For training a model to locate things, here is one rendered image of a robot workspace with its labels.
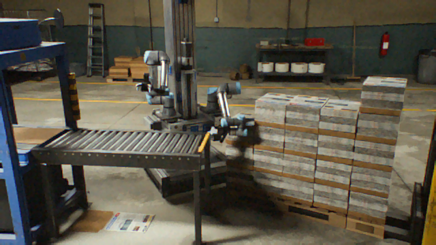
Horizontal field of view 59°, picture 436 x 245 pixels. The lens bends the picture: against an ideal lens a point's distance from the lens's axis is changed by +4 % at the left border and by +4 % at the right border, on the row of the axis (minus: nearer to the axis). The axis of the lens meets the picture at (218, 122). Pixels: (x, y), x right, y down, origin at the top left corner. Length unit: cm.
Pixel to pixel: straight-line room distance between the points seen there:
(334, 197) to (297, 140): 58
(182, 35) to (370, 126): 198
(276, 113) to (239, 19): 677
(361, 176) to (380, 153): 25
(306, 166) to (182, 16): 189
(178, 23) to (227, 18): 615
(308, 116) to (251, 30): 685
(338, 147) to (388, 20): 726
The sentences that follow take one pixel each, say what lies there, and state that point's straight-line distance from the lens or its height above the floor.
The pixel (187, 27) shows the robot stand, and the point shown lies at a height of 167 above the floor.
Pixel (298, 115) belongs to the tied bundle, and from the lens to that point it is 326.
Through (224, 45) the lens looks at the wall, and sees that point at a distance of 1000.
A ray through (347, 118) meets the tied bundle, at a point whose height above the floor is 100.
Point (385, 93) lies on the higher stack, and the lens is 311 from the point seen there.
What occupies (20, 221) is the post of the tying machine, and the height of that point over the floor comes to 29.
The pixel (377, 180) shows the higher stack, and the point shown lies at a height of 51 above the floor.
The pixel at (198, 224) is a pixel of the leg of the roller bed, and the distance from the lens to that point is 309.
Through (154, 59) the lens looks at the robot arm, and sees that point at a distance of 366.
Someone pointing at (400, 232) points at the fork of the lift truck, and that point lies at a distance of 358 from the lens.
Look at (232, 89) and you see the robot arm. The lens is 350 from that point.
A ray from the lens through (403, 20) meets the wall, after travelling 1039.
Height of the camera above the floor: 190
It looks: 18 degrees down
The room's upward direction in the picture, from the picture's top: straight up
